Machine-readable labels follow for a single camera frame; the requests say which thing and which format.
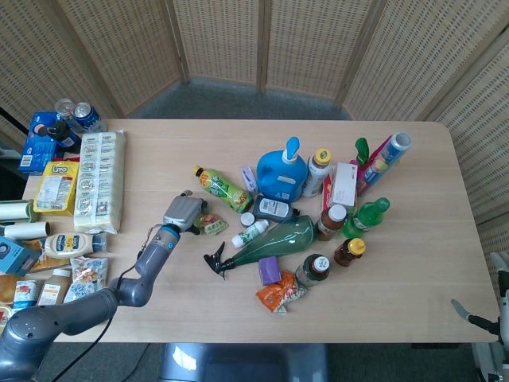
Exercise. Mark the blue chips can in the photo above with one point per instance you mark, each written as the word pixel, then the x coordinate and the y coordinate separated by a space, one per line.
pixel 387 157

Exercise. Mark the blue detergent jug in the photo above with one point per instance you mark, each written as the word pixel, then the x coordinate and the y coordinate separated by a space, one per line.
pixel 280 177

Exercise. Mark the small jar grey lid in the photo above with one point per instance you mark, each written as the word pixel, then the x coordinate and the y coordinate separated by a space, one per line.
pixel 247 219

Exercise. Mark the small white purple packet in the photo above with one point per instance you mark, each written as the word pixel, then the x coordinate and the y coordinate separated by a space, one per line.
pixel 249 179

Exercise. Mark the purple box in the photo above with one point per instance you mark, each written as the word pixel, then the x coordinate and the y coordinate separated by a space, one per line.
pixel 269 270

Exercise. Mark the small green snack packet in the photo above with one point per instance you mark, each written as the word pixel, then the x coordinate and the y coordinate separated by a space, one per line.
pixel 214 226

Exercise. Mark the mayonnaise squeeze bottle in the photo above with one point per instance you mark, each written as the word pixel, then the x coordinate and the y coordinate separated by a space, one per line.
pixel 73 243

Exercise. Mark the white blue snack bag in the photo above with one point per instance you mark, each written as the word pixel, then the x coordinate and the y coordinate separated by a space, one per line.
pixel 87 278

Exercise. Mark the brown bottle white cap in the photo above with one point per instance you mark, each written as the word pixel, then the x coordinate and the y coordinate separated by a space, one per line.
pixel 331 222

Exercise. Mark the white tissue pack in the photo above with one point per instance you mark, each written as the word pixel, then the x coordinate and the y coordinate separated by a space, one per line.
pixel 99 179

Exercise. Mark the green squeeze bottle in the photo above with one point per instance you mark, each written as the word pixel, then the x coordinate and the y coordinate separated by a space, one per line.
pixel 362 151

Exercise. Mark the red flat box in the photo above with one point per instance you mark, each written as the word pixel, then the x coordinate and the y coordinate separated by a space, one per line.
pixel 326 191

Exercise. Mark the small white green-label bottle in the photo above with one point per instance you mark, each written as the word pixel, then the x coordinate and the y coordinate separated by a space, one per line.
pixel 249 235

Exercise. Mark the pink snack package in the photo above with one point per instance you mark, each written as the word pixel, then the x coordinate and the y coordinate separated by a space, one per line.
pixel 367 181

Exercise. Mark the white lint roller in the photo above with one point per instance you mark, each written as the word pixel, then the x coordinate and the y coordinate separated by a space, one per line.
pixel 24 231

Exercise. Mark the white-cap green-label bottle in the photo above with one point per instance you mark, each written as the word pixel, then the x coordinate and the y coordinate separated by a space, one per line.
pixel 314 270

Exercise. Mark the green soda bottle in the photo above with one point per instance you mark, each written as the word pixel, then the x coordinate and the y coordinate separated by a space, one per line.
pixel 364 218

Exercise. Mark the blue cookie box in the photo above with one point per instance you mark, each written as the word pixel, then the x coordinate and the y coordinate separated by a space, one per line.
pixel 37 149

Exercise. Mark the blue drink can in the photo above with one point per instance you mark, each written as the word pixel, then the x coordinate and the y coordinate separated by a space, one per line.
pixel 86 115

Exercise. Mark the yellow biscuit pack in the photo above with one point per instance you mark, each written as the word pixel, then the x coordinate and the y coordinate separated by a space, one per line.
pixel 55 187

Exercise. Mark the bamboo folding screen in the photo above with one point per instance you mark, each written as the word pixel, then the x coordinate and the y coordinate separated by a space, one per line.
pixel 310 47

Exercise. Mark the blue cardboard box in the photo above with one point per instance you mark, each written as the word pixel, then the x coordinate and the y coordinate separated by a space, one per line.
pixel 14 254

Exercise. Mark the white red milk carton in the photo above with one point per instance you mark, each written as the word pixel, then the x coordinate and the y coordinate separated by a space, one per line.
pixel 26 292

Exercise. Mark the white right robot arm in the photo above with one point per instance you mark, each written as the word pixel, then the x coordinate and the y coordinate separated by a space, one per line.
pixel 499 350

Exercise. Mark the green spray bottle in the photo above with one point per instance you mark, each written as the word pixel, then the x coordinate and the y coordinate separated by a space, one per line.
pixel 282 238

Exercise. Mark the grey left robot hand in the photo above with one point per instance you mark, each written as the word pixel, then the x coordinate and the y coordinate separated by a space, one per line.
pixel 181 213

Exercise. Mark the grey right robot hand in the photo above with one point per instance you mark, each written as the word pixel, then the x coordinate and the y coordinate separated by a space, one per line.
pixel 461 309

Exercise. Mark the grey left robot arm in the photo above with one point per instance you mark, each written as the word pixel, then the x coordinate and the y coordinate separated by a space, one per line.
pixel 83 304

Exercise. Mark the white bottle yellow-green cap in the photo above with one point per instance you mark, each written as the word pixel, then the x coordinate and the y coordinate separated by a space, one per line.
pixel 317 173

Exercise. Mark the green tea bottle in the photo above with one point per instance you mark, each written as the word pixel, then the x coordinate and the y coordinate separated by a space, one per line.
pixel 224 189

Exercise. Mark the brown bottle yellow cap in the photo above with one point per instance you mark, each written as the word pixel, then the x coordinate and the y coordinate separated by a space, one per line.
pixel 350 251

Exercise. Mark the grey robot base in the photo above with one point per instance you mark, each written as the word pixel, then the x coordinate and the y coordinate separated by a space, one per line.
pixel 238 362

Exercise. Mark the black ink bottle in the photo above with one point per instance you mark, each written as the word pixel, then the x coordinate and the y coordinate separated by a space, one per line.
pixel 272 209

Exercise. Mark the black dark bottle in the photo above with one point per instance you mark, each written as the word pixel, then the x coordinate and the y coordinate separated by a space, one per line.
pixel 63 135

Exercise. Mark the white carton box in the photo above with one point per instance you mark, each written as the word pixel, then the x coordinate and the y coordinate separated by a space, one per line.
pixel 344 185

